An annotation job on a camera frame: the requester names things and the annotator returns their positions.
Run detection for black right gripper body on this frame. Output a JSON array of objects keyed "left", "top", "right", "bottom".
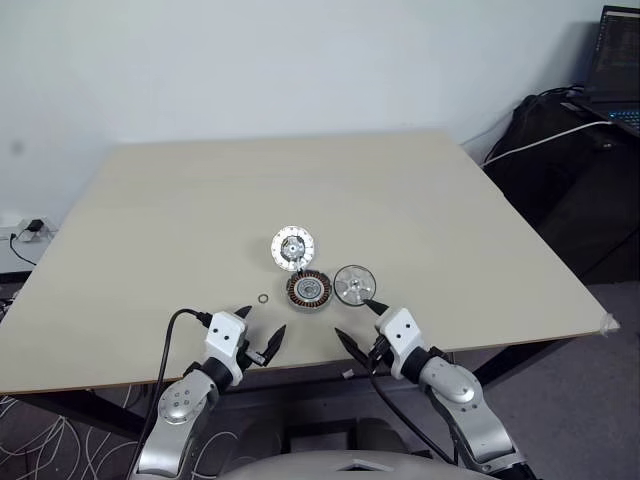
[{"left": 367, "top": 335, "right": 394, "bottom": 374}]

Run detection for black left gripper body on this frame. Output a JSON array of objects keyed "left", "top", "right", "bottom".
[{"left": 239, "top": 335, "right": 267, "bottom": 372}]

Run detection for silver motor cover disc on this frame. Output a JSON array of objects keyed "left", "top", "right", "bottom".
[{"left": 332, "top": 264, "right": 377, "bottom": 307}]

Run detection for motor stator with copper windings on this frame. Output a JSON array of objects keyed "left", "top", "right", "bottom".
[{"left": 284, "top": 269, "right": 332, "bottom": 314}]

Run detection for silver rotor disc with magnets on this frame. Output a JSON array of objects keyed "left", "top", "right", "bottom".
[{"left": 269, "top": 224, "right": 317, "bottom": 272}]

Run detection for grey robot torso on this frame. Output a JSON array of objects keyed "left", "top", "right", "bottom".
[{"left": 214, "top": 448, "right": 481, "bottom": 480}]

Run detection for black laptop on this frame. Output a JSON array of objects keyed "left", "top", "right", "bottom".
[{"left": 559, "top": 4, "right": 640, "bottom": 137}]

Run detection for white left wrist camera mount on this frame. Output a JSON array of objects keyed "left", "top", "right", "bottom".
[{"left": 204, "top": 310, "right": 250, "bottom": 372}]

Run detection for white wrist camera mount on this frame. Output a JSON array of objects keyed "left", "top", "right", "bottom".
[
  {"left": 204, "top": 310, "right": 250, "bottom": 372},
  {"left": 373, "top": 307, "right": 426, "bottom": 380}
]

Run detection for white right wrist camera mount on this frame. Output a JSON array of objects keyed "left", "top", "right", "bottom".
[{"left": 373, "top": 307, "right": 426, "bottom": 380}]

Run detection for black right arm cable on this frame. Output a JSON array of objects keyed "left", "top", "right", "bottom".
[{"left": 367, "top": 344, "right": 459, "bottom": 466}]

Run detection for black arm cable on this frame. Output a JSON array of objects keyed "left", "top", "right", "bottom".
[
  {"left": 367, "top": 344, "right": 459, "bottom": 466},
  {"left": 130, "top": 308, "right": 214, "bottom": 471}
]

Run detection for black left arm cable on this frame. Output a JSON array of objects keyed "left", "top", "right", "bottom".
[{"left": 130, "top": 308, "right": 214, "bottom": 471}]

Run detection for black table frame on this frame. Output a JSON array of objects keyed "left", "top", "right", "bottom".
[{"left": 0, "top": 335, "right": 609, "bottom": 446}]

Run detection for white cable over bag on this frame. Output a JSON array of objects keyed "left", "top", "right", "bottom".
[{"left": 482, "top": 118, "right": 614, "bottom": 166}]

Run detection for thin black adapter cable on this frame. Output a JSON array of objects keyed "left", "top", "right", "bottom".
[{"left": 8, "top": 230, "right": 37, "bottom": 266}]

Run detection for black cables beside laptop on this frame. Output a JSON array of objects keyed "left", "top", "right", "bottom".
[{"left": 537, "top": 84, "right": 586, "bottom": 101}]

